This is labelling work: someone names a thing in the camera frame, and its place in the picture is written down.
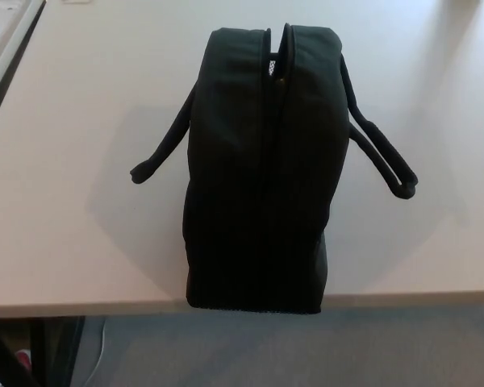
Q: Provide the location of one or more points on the red shoe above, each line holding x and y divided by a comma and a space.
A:
23, 359

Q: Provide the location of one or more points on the black table leg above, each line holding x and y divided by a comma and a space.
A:
56, 350

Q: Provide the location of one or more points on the white neighbouring desk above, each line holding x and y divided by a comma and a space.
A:
4, 44

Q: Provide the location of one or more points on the black diagonal rod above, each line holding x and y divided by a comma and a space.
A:
4, 359

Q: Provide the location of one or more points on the black insulated lunch bag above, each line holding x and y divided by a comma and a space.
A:
242, 169

